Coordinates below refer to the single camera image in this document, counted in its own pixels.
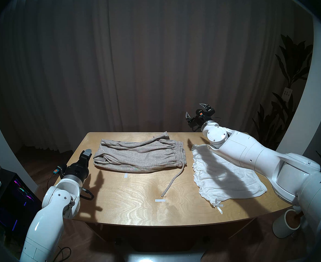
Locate black floor cable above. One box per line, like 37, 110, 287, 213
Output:
54, 246, 71, 262

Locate black computer tower with lights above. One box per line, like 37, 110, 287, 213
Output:
0, 169, 46, 247

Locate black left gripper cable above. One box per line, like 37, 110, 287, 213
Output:
47, 166, 95, 201

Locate white frilled shorts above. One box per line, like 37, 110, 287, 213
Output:
191, 144, 267, 215

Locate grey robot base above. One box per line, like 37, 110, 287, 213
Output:
125, 251, 204, 262

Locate grey drawstring pants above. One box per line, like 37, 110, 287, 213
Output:
93, 131, 187, 198

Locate small plant in white pot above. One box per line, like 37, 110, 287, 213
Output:
272, 151, 321, 239

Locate tall dark leafy plant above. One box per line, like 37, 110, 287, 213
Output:
252, 34, 313, 158

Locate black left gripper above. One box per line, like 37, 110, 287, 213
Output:
64, 149, 92, 180

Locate beige pleated curtain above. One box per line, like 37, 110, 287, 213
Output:
0, 0, 313, 153

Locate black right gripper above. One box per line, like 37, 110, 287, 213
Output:
186, 103, 216, 131

